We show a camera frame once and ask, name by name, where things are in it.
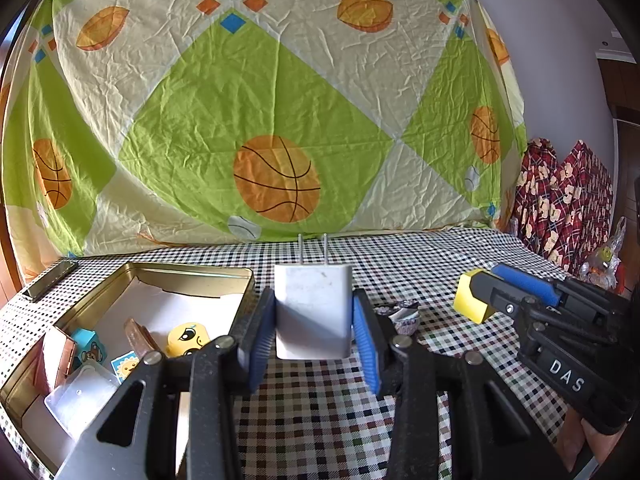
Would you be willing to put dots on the wooden cabinet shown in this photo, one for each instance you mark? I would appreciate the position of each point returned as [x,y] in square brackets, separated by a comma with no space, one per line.
[620,85]

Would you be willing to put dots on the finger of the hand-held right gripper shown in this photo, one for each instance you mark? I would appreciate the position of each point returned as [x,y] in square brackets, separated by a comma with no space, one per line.
[505,297]
[530,282]

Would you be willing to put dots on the copper coloured small box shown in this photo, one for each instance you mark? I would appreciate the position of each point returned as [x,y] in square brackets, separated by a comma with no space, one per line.
[57,360]

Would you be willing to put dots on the white wall charger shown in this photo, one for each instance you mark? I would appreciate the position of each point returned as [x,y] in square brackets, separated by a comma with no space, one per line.
[312,310]

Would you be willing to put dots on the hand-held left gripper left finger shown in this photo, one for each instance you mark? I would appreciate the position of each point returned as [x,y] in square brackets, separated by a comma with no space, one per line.
[257,345]

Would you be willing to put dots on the blue bear cube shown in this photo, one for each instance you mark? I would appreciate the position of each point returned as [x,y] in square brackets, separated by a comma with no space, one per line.
[90,345]

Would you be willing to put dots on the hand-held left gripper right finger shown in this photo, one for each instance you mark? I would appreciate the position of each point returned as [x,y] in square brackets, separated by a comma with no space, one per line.
[367,345]

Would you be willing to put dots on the sunflower print cube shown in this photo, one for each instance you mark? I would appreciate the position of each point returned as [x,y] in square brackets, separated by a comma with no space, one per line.
[122,365]

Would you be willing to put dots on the plastic bag with yellow toy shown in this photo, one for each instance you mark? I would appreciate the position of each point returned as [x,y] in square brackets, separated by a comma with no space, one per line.
[605,260]

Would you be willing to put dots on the yellow smiley face block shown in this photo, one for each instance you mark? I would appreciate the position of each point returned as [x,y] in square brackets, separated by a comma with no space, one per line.
[187,340]

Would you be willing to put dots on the red plaid bear cloth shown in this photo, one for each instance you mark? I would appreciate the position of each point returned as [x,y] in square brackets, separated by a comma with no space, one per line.
[565,200]

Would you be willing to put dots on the basketball print bed sheet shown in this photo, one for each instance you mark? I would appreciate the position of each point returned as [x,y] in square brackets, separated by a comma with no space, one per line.
[250,100]

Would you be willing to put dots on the gold metal tin box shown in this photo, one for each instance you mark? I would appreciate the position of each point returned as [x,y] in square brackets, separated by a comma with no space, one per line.
[150,280]

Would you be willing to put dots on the checkered tablecloth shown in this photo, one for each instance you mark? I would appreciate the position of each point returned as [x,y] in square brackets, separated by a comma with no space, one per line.
[450,260]

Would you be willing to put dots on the clear plastic box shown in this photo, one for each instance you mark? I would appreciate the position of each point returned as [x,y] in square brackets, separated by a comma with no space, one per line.
[80,400]

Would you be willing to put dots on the crumpled wrapper piece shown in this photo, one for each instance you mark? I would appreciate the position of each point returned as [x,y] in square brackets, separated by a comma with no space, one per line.
[402,321]

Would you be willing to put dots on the yellow cube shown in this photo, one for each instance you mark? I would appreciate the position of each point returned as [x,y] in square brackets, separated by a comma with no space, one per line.
[470,297]

